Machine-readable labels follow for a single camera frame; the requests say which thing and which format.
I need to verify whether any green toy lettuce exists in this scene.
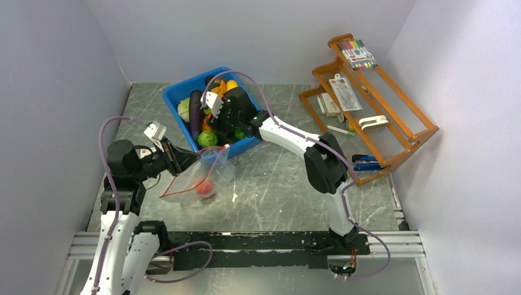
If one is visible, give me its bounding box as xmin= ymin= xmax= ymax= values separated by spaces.
xmin=232 ymin=127 xmax=246 ymax=141

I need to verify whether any green toy cabbage front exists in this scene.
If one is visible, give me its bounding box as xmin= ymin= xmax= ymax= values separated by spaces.
xmin=197 ymin=130 xmax=218 ymax=148

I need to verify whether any blue plastic bin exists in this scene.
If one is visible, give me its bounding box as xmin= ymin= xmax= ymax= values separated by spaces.
xmin=163 ymin=67 xmax=261 ymax=159

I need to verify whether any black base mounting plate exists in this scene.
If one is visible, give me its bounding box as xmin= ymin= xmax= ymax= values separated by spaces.
xmin=168 ymin=231 xmax=370 ymax=270

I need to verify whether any yellow toy mango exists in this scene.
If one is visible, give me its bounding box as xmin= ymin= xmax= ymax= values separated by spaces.
xmin=226 ymin=79 xmax=238 ymax=92

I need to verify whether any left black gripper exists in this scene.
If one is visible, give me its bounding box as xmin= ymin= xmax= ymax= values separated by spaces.
xmin=131 ymin=136 xmax=200 ymax=181

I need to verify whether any clear zip top bag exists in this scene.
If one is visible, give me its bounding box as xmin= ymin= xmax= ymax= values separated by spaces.
xmin=160 ymin=144 xmax=235 ymax=205

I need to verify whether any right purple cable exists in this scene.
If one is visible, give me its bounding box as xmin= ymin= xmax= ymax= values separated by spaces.
xmin=200 ymin=70 xmax=391 ymax=281

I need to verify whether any purple toy eggplant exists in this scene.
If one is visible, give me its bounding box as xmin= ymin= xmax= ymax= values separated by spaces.
xmin=189 ymin=90 xmax=204 ymax=141

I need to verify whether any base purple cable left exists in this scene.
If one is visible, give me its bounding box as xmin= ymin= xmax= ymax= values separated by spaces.
xmin=144 ymin=241 xmax=214 ymax=285

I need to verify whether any orange toy pumpkin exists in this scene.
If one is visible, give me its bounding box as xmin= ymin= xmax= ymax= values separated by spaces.
xmin=202 ymin=115 xmax=212 ymax=132

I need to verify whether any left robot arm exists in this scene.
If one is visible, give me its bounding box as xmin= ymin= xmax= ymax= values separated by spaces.
xmin=81 ymin=138 xmax=200 ymax=294

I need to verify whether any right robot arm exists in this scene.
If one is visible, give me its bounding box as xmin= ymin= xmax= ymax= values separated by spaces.
xmin=201 ymin=87 xmax=358 ymax=254

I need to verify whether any blue stapler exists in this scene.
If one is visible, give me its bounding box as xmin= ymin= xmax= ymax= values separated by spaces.
xmin=351 ymin=154 xmax=383 ymax=171

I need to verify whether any green capped marker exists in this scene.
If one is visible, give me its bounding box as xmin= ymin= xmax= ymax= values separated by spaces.
xmin=326 ymin=125 xmax=355 ymax=136

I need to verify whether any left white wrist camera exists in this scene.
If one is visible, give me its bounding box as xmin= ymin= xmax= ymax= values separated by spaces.
xmin=143 ymin=120 xmax=166 ymax=149

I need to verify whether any coloured marker pen pack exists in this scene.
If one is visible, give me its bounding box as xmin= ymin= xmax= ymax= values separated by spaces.
xmin=337 ymin=40 xmax=378 ymax=71

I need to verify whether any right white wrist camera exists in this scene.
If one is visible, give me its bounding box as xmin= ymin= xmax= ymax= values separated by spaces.
xmin=201 ymin=92 xmax=223 ymax=118

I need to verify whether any wooden rack shelf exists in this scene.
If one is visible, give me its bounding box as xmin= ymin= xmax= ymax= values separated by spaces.
xmin=299 ymin=34 xmax=439 ymax=186

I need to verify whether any red toy peach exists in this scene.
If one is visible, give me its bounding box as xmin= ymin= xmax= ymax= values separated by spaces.
xmin=195 ymin=181 xmax=215 ymax=200

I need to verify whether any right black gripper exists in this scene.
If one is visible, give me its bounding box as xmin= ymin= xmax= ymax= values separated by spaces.
xmin=206 ymin=101 xmax=243 ymax=136

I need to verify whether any packaged item on shelf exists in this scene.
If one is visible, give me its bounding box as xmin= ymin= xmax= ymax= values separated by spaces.
xmin=329 ymin=74 xmax=362 ymax=112

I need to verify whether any white box on shelf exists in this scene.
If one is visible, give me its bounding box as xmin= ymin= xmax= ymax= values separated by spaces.
xmin=317 ymin=93 xmax=340 ymax=117

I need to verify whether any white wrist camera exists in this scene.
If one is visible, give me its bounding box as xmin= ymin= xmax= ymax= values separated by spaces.
xmin=143 ymin=120 xmax=166 ymax=149
xmin=201 ymin=92 xmax=223 ymax=118

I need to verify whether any white stapler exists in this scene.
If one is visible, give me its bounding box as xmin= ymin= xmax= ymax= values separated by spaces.
xmin=358 ymin=115 xmax=389 ymax=130

